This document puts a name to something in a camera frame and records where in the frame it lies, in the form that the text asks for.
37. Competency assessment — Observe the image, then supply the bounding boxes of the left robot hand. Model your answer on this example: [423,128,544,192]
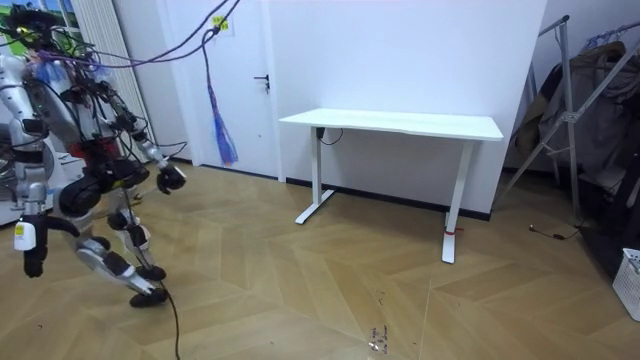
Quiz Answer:
[13,213,82,280]

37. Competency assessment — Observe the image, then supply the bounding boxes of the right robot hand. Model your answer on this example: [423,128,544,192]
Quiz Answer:
[156,163,188,197]

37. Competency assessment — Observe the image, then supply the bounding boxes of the mop with silver handle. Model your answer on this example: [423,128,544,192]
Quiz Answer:
[130,182,162,202]

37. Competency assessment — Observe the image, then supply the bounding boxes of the robot legs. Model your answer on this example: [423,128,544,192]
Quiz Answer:
[58,158,170,309]

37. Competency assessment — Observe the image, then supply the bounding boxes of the white door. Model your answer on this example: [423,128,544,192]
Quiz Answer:
[162,0,282,180]

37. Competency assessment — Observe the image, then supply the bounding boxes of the robot body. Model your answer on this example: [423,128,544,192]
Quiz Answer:
[0,3,142,169]

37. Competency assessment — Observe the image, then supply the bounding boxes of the white curtain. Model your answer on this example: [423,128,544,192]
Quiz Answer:
[69,0,158,164]

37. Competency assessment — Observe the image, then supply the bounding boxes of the window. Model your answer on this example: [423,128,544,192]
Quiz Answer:
[0,0,77,57]

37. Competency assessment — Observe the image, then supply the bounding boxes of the white desk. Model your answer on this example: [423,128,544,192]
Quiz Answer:
[278,107,505,265]

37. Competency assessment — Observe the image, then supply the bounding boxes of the dark debris bits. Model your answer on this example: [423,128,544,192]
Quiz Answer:
[368,289,390,355]

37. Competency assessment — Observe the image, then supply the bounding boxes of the metal clothes rack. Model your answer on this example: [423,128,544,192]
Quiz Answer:
[492,14,640,222]

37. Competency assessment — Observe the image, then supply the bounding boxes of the brown grey hanging clothes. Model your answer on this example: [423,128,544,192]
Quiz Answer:
[514,40,640,196]

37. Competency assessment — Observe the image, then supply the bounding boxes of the black cloth pile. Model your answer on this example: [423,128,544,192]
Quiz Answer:
[579,164,640,279]

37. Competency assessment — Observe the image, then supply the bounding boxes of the white plastic basket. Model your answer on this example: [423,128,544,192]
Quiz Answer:
[611,246,640,323]

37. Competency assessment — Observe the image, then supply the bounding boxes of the cable bundle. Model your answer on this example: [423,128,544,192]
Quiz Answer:
[37,0,242,168]

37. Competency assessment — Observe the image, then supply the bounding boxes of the black floor cable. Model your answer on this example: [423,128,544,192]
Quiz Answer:
[157,280,183,360]

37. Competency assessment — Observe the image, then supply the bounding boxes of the black desk cable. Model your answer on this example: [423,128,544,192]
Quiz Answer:
[315,126,346,148]

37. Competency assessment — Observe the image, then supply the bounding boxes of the thin black plug cable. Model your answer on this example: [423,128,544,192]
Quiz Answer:
[528,223,587,243]

